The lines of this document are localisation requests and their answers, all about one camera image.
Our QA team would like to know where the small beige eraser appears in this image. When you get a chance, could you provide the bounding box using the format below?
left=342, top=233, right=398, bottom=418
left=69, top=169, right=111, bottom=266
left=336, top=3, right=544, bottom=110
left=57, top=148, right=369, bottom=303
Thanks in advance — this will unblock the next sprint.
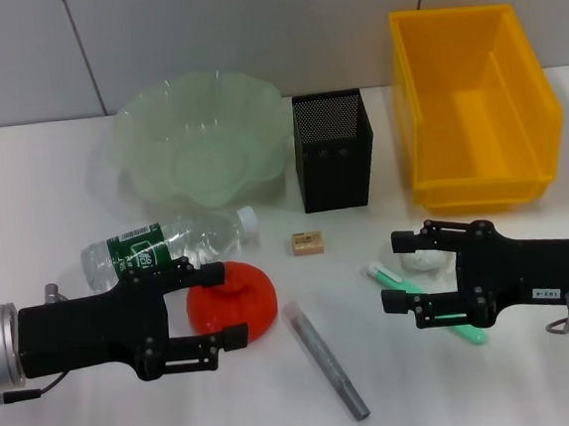
left=288, top=228, right=326, bottom=259

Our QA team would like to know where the white paper ball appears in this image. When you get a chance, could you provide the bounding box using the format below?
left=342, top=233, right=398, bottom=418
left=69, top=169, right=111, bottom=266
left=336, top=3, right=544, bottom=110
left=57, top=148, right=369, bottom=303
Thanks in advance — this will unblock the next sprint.
left=397, top=244, right=465, bottom=292

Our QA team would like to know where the red-orange toy orange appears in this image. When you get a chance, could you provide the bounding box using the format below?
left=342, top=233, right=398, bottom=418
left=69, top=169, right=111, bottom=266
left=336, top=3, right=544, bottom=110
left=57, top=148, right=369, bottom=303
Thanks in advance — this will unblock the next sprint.
left=183, top=256, right=281, bottom=340

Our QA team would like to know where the clear green-label water bottle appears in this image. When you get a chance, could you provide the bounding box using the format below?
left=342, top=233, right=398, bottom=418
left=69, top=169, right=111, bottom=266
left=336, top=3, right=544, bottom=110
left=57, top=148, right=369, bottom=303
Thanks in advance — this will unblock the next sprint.
left=75, top=205, right=264, bottom=295

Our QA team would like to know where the left gripper cable with plugs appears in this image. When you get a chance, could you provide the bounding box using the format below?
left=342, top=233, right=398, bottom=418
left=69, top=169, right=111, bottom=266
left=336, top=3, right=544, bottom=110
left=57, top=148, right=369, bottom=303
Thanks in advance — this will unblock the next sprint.
left=0, top=281, right=78, bottom=416

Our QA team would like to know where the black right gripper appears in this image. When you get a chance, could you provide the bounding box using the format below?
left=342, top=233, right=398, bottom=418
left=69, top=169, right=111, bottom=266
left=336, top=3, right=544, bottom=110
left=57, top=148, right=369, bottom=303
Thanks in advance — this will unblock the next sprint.
left=373, top=207, right=569, bottom=339

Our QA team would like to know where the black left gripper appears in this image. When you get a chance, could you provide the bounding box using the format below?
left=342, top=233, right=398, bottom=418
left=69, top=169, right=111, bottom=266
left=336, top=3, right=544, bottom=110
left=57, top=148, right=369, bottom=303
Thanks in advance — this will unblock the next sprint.
left=12, top=249, right=254, bottom=393

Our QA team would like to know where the black mesh pen holder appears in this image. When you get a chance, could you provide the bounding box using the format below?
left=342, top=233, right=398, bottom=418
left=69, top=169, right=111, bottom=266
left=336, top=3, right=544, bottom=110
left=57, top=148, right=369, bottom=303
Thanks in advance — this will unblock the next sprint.
left=289, top=86, right=381, bottom=215

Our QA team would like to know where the yellow plastic storage bin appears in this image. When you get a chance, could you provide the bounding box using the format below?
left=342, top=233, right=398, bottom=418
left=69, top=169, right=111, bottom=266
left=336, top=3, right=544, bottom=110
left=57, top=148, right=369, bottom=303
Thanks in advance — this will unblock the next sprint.
left=385, top=0, right=569, bottom=222

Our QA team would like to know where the mint green pen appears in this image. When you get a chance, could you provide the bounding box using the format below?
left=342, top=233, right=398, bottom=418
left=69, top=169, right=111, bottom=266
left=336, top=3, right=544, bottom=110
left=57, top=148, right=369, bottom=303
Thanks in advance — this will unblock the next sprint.
left=365, top=252, right=490, bottom=356

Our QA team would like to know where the pale green wavy glass plate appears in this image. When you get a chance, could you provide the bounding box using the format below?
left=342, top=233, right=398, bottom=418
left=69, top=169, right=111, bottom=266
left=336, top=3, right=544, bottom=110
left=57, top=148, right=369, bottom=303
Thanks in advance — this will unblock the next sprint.
left=100, top=63, right=301, bottom=220

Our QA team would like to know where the grey marker pen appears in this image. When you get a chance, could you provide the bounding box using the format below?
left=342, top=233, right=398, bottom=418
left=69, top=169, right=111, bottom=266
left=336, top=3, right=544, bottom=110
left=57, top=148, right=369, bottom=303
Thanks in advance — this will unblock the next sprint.
left=281, top=294, right=373, bottom=426

